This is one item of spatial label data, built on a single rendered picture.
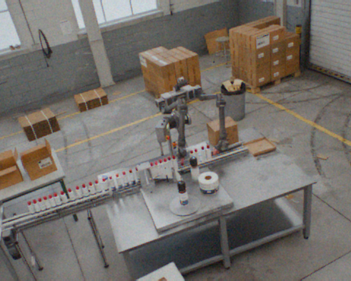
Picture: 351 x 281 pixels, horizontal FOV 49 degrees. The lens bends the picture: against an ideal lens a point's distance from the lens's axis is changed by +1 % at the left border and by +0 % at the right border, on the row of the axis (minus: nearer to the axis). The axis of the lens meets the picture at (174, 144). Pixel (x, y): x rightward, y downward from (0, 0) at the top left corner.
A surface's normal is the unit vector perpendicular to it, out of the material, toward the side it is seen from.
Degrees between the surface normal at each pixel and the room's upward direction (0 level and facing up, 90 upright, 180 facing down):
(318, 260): 0
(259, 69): 90
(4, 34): 90
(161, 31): 90
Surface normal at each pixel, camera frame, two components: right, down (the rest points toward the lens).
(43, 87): 0.44, 0.42
